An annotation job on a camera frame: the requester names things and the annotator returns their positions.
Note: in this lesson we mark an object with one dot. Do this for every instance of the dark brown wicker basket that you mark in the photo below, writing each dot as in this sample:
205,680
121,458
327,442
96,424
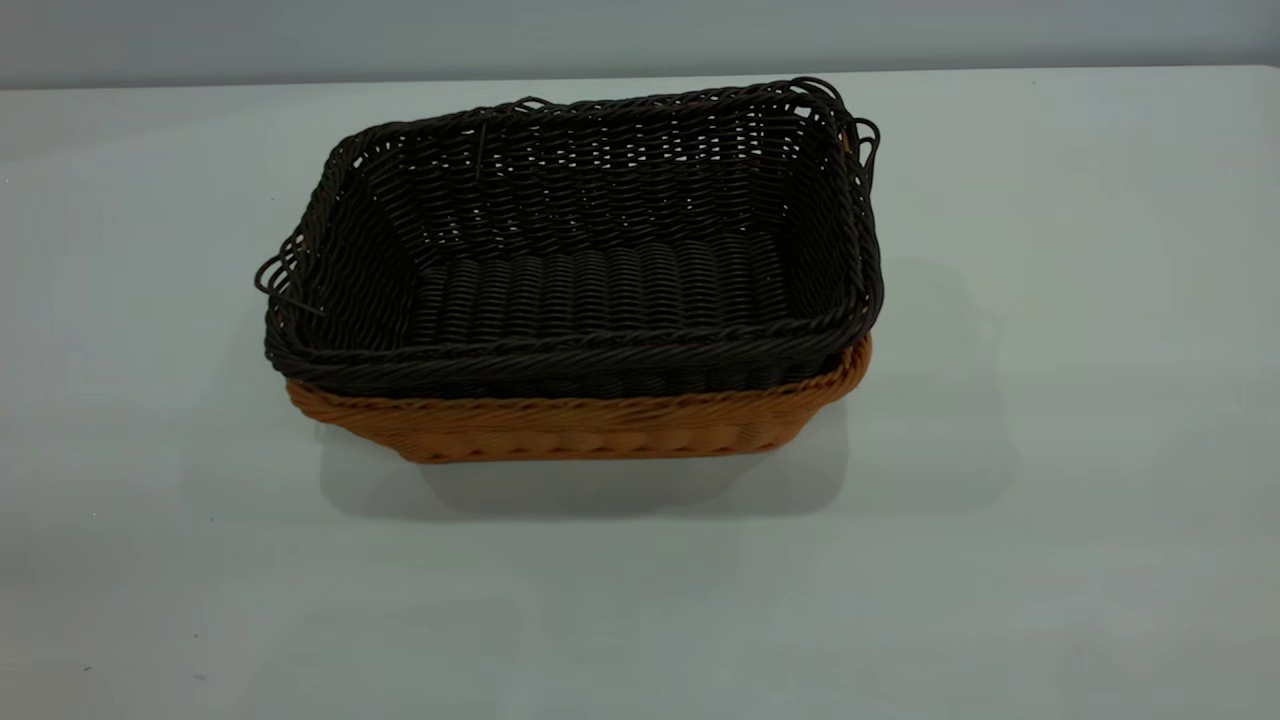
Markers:
600,290

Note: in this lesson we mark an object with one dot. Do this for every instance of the orange-brown wicker basket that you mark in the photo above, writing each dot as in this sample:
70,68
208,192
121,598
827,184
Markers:
590,430

